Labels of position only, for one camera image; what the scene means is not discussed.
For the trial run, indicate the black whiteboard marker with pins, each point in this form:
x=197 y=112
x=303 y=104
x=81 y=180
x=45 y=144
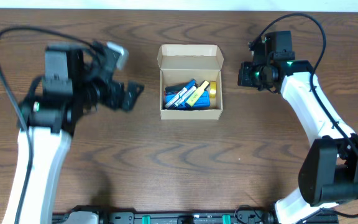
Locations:
x=182 y=100

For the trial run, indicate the yellow clear tape roll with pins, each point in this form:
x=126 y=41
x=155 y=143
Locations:
x=212 y=90

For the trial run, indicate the red black stapler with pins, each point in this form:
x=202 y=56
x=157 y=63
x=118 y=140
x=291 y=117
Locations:
x=174 y=88

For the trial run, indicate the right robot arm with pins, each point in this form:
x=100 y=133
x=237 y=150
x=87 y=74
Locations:
x=329 y=174

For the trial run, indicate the cardboard box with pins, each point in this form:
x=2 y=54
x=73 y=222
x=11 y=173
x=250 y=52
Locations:
x=181 y=63

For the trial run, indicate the yellow highlighter pen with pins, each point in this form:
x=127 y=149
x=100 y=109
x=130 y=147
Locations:
x=197 y=94

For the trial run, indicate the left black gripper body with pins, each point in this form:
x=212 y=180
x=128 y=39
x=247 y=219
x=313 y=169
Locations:
x=107 y=93

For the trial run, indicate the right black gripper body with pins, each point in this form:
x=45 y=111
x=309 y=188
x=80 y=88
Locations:
x=253 y=74

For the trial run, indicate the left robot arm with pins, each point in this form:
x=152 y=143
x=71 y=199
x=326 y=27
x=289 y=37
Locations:
x=56 y=101

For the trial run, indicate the black mounting rail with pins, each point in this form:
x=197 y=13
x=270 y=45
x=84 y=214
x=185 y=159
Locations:
x=99 y=215

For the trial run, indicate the blue whiteboard marker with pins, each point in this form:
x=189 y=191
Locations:
x=179 y=95

